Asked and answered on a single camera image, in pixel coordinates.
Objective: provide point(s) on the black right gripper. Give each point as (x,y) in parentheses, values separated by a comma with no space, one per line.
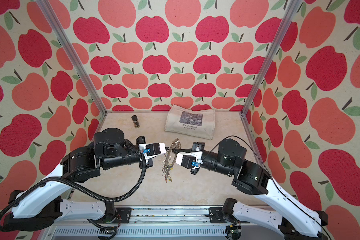
(200,146)

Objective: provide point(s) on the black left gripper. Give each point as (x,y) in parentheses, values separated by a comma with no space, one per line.
(149,163)

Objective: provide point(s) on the metal disc with key rings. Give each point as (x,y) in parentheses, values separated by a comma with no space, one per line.
(169,159)

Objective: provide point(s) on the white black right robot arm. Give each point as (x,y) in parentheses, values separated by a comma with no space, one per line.
(288,217)

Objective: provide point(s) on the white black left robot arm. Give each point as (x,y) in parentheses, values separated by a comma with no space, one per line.
(60,196)

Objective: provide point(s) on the small dark spice jar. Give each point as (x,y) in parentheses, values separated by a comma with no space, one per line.
(135,121)

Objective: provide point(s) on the cream Monet canvas bag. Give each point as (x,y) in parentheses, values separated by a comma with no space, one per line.
(199,124)

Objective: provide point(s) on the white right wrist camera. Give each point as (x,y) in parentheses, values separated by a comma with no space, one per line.
(192,160)

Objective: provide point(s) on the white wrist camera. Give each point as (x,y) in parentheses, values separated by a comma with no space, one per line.
(152,150)
(192,160)

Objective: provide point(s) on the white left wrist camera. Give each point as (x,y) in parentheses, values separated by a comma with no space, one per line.
(152,150)

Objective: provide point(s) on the front aluminium rail base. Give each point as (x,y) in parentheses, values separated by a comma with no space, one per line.
(163,223)

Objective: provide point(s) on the left rear aluminium frame post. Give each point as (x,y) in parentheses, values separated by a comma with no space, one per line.
(59,31)

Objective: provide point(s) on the aluminium frame post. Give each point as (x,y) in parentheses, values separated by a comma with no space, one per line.
(286,21)
(59,31)

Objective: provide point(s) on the right rear aluminium frame post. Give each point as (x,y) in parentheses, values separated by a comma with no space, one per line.
(286,21)

